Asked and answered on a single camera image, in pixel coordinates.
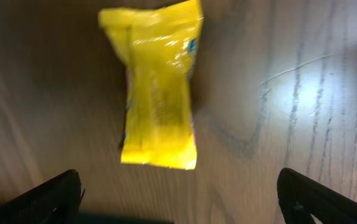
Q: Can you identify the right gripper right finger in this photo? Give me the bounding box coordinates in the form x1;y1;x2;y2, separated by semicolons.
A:
277;168;357;224

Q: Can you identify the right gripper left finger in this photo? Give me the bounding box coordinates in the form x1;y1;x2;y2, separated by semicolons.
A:
0;169;82;224

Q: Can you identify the small yellow snack packet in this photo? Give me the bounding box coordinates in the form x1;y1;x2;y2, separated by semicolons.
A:
98;0;203;170

